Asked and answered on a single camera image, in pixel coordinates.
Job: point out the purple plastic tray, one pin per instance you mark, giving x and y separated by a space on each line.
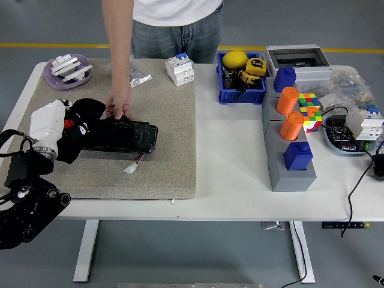
57 83

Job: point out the black desk control panel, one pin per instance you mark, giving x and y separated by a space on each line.
330 225

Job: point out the black plastic-wrapped panel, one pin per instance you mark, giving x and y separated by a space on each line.
141 135

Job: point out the yellow ball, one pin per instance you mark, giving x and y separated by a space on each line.
234 60

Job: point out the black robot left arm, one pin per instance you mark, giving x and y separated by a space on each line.
21 222

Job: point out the metal bracket under table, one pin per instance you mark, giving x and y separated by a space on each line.
273 225

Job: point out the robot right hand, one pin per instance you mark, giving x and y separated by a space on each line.
379 279

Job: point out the black printed rag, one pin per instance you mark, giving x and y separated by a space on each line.
87 109

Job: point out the black power adapter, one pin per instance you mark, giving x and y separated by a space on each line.
378 168

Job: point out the white table leg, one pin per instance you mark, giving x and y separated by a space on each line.
85 255
310 277

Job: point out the grey-blue plastic tray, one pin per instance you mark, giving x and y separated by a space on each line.
342 152

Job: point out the orange cylinder peg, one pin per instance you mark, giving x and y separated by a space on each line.
291 127
286 102

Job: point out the white circuit breaker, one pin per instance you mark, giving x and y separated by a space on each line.
366 123
180 70

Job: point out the yellow black tape measure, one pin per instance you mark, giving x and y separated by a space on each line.
256 64
249 78

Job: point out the dark screwdriver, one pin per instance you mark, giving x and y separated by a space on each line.
225 73

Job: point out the multicolour puzzle cube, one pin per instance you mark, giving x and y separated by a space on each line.
313 123
307 100

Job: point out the grey electrical enclosure box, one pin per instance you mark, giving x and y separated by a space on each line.
312 73

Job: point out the blue plastic bin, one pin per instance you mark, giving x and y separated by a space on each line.
240 97

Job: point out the blue square peg block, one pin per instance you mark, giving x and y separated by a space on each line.
297 159
283 81

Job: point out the grey-brown mat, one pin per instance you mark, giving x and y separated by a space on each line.
168 168

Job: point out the person's right forearm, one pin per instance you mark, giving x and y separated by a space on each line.
121 60

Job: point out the black electronic modules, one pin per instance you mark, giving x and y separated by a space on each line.
339 136

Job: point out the person's right hand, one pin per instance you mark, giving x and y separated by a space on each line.
118 97

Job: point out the clear bag of screws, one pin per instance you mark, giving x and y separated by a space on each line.
139 78

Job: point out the clear bags of parts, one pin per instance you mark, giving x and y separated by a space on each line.
351 85

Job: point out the person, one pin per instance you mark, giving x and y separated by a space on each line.
177 18

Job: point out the white plastic bracket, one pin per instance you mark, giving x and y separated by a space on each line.
75 76
64 64

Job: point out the grey peg holder base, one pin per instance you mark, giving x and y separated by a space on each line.
291 181

